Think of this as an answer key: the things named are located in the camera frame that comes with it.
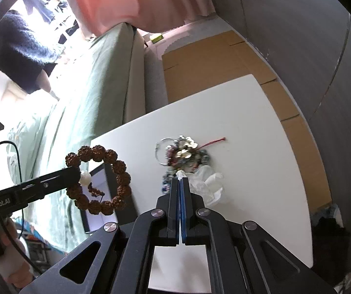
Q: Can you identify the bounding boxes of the black sleeve forearm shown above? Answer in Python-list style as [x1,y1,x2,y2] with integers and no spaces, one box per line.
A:
[0,10,60,94]

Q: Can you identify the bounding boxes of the brown rudraksha bead bracelet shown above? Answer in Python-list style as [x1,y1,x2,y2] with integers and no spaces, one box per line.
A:
[64,145,132,216]

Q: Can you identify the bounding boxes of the pink curtain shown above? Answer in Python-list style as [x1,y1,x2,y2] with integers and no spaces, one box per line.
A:
[67,0,215,37]

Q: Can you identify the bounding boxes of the black jewelry box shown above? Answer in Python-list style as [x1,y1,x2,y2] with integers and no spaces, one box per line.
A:
[80,162,140,234]

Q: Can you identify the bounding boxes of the white bed mattress side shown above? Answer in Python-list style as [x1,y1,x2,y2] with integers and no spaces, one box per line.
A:
[123,31,146,123]

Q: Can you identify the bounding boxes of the gold sequin flower ornament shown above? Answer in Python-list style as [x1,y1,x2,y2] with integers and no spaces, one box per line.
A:
[165,135,198,159]

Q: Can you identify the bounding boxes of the blue knitted flower bracelet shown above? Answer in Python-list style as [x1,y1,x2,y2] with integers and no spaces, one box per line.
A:
[162,171,176,194]

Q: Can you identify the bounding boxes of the black cable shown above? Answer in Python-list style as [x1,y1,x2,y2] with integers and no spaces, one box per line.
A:
[0,140,43,275]

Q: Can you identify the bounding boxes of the silver ring hoop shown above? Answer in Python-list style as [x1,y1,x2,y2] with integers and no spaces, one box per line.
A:
[154,137,179,167]

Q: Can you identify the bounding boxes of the yellow green small object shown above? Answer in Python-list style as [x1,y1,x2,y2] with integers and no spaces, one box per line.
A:
[150,34,163,44]

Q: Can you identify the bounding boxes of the person's left hand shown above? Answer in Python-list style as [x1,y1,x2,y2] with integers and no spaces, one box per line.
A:
[0,230,33,289]

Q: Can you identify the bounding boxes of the white plastic bag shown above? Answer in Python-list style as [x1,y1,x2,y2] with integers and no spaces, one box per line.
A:
[176,165,229,206]

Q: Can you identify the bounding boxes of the brown cardboard sheet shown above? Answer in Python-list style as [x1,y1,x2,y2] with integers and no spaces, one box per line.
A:
[162,31,332,212]

